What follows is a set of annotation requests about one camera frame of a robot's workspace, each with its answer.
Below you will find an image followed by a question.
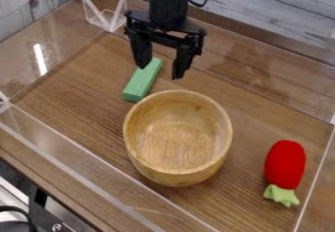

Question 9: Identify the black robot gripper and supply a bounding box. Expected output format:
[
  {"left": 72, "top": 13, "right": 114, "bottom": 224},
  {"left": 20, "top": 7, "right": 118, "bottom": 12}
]
[{"left": 124, "top": 0, "right": 206, "bottom": 79}]

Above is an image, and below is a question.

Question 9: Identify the green rectangular block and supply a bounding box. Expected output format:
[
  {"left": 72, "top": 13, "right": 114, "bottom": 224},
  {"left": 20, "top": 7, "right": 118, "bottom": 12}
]
[{"left": 121, "top": 58, "right": 162, "bottom": 102}]

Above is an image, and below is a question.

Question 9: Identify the brown wooden bowl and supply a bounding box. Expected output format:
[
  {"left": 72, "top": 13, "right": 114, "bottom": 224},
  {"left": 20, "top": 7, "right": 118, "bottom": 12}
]
[{"left": 122, "top": 89, "right": 233, "bottom": 187}]

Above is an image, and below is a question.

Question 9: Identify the red plush strawberry toy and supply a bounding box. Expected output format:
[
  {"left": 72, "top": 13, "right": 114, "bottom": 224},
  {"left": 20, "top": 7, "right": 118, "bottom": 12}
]
[{"left": 262, "top": 140, "right": 305, "bottom": 208}]

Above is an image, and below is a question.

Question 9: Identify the clear acrylic corner bracket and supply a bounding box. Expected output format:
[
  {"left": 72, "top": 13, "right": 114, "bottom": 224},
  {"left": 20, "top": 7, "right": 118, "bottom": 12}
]
[{"left": 82, "top": 0, "right": 126, "bottom": 32}]

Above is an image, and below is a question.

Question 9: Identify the black metal table bracket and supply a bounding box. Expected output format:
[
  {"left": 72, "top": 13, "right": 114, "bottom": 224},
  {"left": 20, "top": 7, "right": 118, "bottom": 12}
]
[{"left": 29, "top": 188, "right": 76, "bottom": 232}]

